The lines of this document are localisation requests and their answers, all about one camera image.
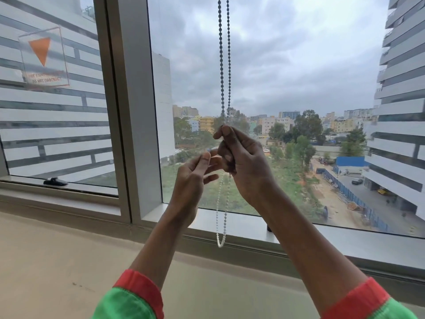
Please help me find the grey aluminium window frame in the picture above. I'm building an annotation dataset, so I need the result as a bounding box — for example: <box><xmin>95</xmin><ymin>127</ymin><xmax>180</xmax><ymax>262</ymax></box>
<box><xmin>0</xmin><ymin>0</ymin><xmax>425</xmax><ymax>296</ymax></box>

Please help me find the person's left hand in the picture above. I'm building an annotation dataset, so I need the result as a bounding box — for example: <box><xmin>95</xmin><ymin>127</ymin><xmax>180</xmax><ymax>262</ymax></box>
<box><xmin>171</xmin><ymin>151</ymin><xmax>222</xmax><ymax>226</ymax></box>

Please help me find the white grey-striped building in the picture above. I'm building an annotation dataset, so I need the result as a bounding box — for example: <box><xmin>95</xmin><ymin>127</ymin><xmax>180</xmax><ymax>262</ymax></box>
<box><xmin>0</xmin><ymin>0</ymin><xmax>176</xmax><ymax>188</ymax></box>

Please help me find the person's left forearm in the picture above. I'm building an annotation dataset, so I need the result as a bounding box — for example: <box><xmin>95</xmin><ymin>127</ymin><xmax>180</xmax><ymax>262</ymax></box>
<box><xmin>127</xmin><ymin>209</ymin><xmax>200</xmax><ymax>291</ymax></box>

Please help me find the person's right green sleeve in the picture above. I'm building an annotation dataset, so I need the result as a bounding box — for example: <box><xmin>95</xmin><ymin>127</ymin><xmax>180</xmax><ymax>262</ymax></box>
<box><xmin>320</xmin><ymin>277</ymin><xmax>419</xmax><ymax>319</ymax></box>

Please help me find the white bead chain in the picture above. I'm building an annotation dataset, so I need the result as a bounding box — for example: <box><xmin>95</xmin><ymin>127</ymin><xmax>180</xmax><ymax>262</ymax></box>
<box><xmin>215</xmin><ymin>0</ymin><xmax>232</xmax><ymax>249</ymax></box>

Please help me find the person's green sleeve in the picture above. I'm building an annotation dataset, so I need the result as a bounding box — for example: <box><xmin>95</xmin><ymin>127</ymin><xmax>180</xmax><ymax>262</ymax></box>
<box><xmin>320</xmin><ymin>277</ymin><xmax>419</xmax><ymax>319</ymax></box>
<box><xmin>91</xmin><ymin>269</ymin><xmax>165</xmax><ymax>319</ymax></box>

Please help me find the person's right hand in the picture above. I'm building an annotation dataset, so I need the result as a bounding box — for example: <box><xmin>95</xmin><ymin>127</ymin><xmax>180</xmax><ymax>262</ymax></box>
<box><xmin>209</xmin><ymin>125</ymin><xmax>278</xmax><ymax>210</ymax></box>

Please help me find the tall white balconied building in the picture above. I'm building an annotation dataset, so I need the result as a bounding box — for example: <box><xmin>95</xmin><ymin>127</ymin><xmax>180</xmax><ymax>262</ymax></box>
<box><xmin>362</xmin><ymin>0</ymin><xmax>425</xmax><ymax>222</ymax></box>

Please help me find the orange triangle window sticker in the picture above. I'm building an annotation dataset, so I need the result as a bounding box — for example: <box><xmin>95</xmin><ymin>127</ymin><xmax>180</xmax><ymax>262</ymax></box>
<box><xmin>18</xmin><ymin>27</ymin><xmax>71</xmax><ymax>92</ymax></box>

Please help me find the person's right forearm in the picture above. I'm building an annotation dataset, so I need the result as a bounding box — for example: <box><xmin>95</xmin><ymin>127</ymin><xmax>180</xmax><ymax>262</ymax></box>
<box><xmin>252</xmin><ymin>189</ymin><xmax>369</xmax><ymax>316</ymax></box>

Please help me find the person's left green sleeve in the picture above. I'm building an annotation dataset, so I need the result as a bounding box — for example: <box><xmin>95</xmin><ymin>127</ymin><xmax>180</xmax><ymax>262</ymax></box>
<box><xmin>91</xmin><ymin>269</ymin><xmax>165</xmax><ymax>319</ymax></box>

